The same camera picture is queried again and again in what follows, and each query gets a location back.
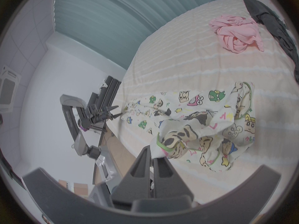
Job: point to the pink garment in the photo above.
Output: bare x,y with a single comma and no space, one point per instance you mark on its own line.
236,34

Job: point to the pile of clothes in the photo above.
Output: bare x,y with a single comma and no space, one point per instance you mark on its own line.
268,17

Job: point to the bed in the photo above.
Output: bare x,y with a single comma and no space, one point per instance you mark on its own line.
186,66

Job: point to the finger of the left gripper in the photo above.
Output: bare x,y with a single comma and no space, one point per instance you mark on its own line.
112,109
114,116

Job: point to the blue-green curtain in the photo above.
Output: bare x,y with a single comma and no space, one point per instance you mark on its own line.
116,13

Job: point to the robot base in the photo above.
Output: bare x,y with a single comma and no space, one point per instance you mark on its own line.
104,167

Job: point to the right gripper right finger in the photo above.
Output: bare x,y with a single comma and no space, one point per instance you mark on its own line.
168,185

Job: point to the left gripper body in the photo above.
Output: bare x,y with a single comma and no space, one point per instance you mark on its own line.
101,114

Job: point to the white printed pyjama top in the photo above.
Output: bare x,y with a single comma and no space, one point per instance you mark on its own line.
198,125

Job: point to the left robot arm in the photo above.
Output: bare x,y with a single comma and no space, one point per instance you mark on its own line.
70,125

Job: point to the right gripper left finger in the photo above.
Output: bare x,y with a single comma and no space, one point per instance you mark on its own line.
137,178

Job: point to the white ceiling air vent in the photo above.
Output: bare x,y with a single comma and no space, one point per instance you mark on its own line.
9,90

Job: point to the dark grey shelf unit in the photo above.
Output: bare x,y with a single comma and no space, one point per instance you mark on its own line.
112,87

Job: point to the purple plastic bag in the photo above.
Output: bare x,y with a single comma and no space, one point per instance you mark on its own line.
83,127

